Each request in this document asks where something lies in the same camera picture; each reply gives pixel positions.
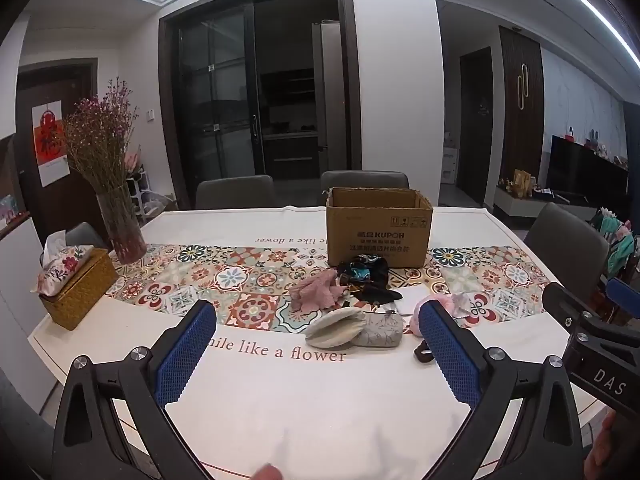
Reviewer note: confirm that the black patterned scarf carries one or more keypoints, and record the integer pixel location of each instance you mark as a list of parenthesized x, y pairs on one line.
[(362, 270)]

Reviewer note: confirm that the grey fabric pouch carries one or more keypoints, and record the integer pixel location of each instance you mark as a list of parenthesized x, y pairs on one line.
[(377, 331)]

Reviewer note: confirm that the white television cabinet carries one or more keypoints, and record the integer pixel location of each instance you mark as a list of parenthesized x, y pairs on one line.
[(515, 202)]

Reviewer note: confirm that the glass vase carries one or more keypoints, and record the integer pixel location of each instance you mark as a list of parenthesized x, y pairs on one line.
[(122, 230)]

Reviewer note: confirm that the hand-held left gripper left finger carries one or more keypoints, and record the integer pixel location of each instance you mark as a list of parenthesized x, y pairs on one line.
[(187, 350)]

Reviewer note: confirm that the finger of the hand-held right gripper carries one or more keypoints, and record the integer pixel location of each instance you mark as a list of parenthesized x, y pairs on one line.
[(567, 302), (625, 295)]

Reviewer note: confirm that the beige round pouch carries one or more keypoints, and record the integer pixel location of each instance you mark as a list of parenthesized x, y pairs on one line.
[(332, 327)]

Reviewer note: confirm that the white tile-patterned tablecloth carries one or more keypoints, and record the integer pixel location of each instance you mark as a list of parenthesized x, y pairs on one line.
[(310, 410)]

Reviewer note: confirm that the white patterned cloth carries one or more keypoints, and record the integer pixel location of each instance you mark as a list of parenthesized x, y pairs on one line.
[(466, 305)]

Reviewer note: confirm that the brown cardboard box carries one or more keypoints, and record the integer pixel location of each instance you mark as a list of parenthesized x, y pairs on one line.
[(377, 230)]

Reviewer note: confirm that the pink fluffy cloth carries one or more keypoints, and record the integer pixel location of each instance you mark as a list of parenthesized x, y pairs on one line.
[(315, 292)]

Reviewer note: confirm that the yellow gift bag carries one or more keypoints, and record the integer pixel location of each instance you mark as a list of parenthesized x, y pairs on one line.
[(522, 182)]

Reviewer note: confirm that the brown entrance door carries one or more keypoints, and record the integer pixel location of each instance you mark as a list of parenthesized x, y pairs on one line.
[(80, 110)]

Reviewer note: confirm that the woven tissue box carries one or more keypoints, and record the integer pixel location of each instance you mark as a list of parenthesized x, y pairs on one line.
[(82, 297)]

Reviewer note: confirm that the dark sliding glass door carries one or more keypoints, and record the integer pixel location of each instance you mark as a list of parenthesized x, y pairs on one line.
[(220, 90)]

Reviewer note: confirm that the black television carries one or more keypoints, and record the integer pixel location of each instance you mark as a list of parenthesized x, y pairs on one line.
[(585, 170)]

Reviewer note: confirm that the pink fluffy earmuff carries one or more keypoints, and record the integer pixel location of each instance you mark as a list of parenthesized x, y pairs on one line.
[(417, 322)]

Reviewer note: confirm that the green and pink bags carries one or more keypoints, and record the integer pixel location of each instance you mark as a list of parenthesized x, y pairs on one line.
[(617, 240)]

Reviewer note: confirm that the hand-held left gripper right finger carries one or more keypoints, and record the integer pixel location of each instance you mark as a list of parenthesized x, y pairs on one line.
[(450, 350)]

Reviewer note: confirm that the red wall calendar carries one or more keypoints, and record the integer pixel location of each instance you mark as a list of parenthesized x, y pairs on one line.
[(50, 145)]

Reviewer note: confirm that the grey dining chair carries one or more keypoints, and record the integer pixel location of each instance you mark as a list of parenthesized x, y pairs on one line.
[(365, 181), (85, 235), (235, 192), (565, 240)]

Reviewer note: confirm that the white light switch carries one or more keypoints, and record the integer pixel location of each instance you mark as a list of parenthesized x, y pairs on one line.
[(149, 115)]

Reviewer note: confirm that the floral tissue box cover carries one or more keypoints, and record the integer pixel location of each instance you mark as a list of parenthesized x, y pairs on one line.
[(62, 265)]

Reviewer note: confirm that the silver refrigerator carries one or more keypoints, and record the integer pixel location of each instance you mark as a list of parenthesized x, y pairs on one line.
[(327, 100)]

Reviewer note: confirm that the white shoe rack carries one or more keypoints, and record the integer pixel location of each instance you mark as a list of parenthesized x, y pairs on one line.
[(142, 195)]

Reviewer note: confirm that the dried flower bouquet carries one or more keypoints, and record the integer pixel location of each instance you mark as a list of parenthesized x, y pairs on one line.
[(100, 135)]

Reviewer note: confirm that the dark wooden door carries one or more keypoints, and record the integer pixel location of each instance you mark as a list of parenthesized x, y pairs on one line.
[(475, 125)]

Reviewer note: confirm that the person's right hand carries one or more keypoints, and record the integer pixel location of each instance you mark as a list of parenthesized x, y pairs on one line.
[(602, 452)]

